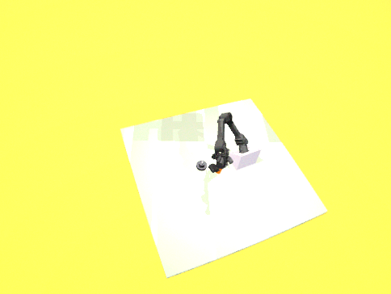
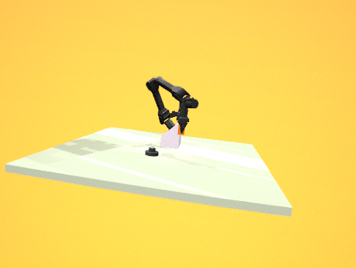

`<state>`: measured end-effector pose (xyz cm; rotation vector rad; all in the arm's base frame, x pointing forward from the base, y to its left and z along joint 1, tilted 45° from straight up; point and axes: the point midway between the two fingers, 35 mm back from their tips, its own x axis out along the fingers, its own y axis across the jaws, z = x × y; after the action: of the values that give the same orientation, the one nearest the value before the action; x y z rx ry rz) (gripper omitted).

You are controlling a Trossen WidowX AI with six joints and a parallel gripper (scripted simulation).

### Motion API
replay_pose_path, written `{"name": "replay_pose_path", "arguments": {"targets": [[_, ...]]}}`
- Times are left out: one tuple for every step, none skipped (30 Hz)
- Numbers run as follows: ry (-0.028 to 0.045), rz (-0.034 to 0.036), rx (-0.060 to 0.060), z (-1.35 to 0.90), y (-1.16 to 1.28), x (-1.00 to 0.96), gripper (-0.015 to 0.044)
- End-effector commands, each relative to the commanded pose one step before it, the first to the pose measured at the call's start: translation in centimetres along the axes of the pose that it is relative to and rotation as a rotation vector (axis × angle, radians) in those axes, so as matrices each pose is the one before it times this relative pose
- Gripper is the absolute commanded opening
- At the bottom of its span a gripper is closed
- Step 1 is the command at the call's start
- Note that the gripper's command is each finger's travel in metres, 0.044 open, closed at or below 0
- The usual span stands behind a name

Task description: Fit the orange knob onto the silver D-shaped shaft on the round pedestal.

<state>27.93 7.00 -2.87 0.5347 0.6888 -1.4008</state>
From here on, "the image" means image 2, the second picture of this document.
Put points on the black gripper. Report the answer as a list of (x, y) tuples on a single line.
[(183, 119)]

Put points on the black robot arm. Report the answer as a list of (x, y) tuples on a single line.
[(177, 92)]

